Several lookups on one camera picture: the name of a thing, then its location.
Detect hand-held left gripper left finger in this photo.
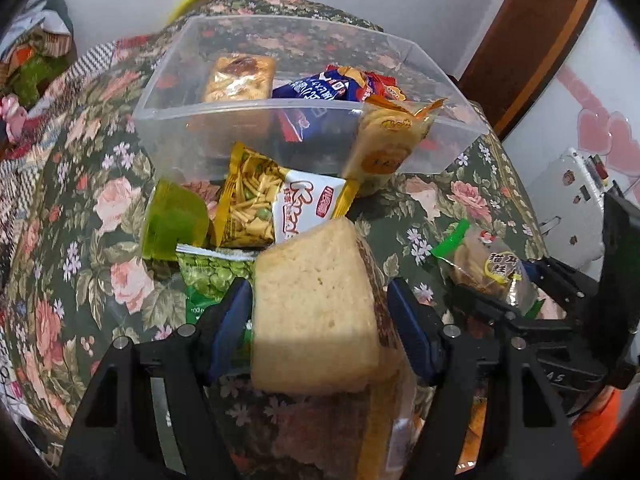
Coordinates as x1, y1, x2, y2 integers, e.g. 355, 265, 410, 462
60, 277, 254, 480

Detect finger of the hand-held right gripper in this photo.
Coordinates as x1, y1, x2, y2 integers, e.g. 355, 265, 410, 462
467, 297, 608, 387
522, 257, 602, 311

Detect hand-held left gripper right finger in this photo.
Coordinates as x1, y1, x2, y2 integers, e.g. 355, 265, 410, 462
387, 277, 583, 480

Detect green-edged pastry packet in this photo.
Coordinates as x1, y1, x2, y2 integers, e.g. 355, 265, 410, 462
431, 219, 546, 318

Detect sponge cake slice packet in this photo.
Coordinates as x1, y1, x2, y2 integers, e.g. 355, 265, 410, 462
250, 217, 418, 480

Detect clear plastic container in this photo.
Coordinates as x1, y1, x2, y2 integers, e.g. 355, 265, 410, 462
131, 14, 488, 196

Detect green pea packet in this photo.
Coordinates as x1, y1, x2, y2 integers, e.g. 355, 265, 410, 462
175, 242, 258, 331

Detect white appliance with stickers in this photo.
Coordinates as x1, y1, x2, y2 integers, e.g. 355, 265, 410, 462
525, 147, 626, 267

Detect green jelly cup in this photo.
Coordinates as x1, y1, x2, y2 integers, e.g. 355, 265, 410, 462
140, 180, 210, 261

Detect yellow mixed snack packet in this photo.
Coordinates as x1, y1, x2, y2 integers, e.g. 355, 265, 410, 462
210, 141, 361, 251

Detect floral tablecloth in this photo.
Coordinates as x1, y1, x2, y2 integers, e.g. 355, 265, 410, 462
0, 0, 551, 480

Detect orange-edged round cake packet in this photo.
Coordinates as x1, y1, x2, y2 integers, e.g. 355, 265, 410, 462
345, 96, 448, 196

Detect red snack packet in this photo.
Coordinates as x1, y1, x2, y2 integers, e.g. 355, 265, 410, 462
325, 64, 407, 103

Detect clear crispy biscuit packet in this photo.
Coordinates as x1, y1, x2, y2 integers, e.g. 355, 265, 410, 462
201, 54, 277, 131

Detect blue snack packet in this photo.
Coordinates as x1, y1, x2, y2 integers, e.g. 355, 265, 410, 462
272, 72, 371, 142

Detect pile of colourful clothes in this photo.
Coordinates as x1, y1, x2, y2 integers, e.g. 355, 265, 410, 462
0, 0, 76, 161

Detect pink heart wall stickers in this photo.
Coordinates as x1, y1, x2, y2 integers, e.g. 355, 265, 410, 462
557, 67, 640, 178

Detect brown wooden door frame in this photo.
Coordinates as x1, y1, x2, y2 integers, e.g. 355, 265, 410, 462
457, 0, 601, 137

